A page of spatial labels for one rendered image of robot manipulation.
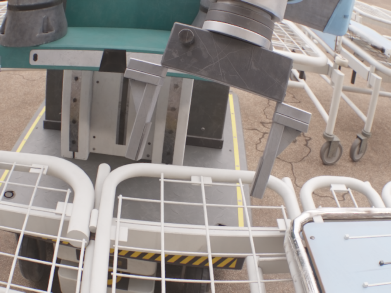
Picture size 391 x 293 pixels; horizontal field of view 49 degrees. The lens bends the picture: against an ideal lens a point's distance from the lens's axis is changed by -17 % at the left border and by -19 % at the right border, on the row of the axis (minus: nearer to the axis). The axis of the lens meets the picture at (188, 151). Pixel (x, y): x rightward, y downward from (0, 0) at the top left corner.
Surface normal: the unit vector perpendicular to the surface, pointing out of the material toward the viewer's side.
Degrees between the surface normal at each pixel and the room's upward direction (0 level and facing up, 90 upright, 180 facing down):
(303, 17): 125
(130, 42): 0
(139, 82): 66
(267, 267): 90
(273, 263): 90
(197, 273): 30
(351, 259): 5
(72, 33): 0
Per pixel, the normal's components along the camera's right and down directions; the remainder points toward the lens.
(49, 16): 0.75, 0.07
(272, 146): -0.09, 0.09
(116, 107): -0.04, 0.49
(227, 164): 0.11, -0.86
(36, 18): 0.42, 0.17
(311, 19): -0.42, 0.85
